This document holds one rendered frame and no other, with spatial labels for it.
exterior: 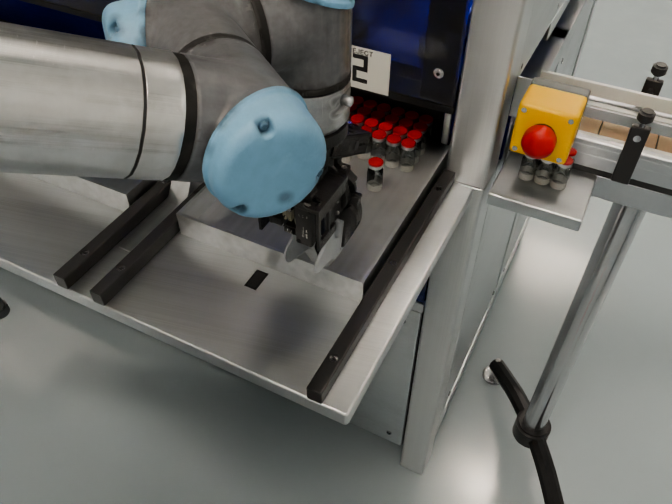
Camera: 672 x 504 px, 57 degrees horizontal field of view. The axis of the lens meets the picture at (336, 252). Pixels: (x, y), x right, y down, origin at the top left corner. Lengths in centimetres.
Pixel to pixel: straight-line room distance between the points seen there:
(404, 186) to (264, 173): 54
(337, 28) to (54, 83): 25
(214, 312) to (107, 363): 114
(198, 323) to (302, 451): 93
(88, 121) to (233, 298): 44
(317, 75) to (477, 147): 38
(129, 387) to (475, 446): 91
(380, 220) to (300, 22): 39
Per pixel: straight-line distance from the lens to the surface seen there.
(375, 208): 84
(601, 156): 96
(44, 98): 34
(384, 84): 86
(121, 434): 172
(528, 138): 79
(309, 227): 60
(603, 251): 111
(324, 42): 51
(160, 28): 47
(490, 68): 80
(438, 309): 109
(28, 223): 92
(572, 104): 82
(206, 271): 78
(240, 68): 39
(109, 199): 89
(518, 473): 165
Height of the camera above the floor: 144
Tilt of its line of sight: 45 degrees down
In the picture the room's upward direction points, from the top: straight up
